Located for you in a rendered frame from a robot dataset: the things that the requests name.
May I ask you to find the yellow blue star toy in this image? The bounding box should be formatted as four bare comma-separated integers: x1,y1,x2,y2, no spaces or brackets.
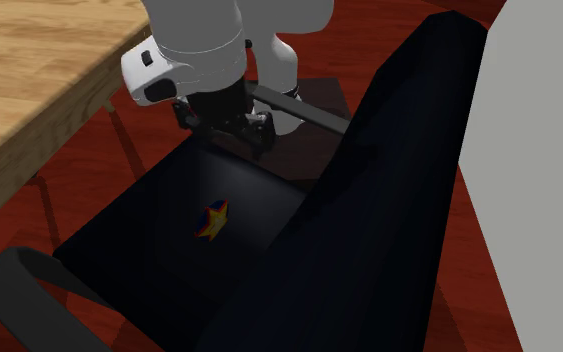
194,198,230,243

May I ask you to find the light wooden table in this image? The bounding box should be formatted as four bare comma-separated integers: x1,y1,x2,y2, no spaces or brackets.
0,0,153,251

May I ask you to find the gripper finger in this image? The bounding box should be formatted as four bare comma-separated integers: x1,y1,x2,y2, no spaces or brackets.
239,110,278,161
172,98,201,132

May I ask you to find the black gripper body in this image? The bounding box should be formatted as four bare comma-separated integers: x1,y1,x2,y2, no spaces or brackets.
185,77,256,134

